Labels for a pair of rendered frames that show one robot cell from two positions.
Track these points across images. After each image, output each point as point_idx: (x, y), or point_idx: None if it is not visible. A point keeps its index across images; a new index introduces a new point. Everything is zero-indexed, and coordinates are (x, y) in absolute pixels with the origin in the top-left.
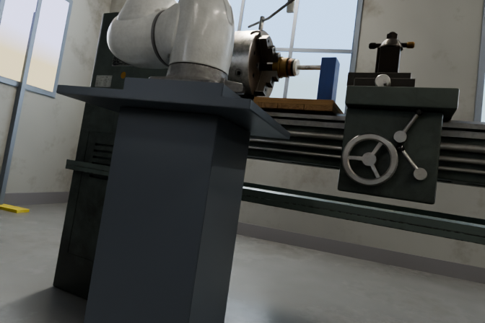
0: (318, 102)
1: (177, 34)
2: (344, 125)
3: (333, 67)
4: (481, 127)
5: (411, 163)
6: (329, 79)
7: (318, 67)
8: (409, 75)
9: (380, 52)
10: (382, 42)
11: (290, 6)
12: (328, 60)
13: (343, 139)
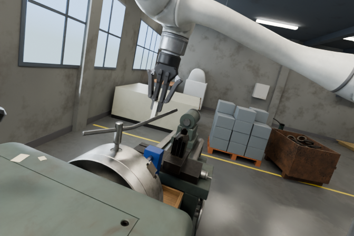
0: (180, 200)
1: None
2: (195, 207)
3: (161, 158)
4: None
5: (201, 202)
6: (159, 168)
7: (151, 159)
8: (188, 153)
9: (185, 145)
10: (184, 136)
11: (156, 115)
12: (161, 155)
13: (194, 214)
